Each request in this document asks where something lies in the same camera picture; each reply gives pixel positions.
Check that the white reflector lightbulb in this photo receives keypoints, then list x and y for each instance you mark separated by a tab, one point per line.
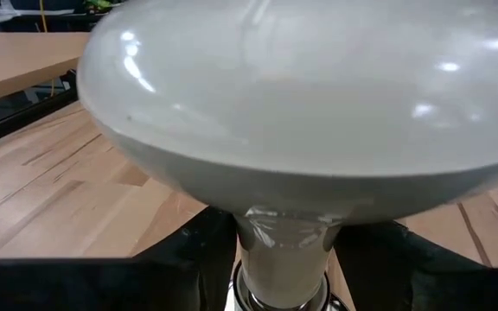
301	108

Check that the black metal table frame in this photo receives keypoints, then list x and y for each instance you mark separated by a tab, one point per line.
15	121

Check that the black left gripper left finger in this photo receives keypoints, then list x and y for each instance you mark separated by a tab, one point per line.
167	281

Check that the light brown wooden desk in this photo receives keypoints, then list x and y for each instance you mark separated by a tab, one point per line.
15	60

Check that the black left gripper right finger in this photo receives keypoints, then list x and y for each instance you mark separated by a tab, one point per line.
404	281

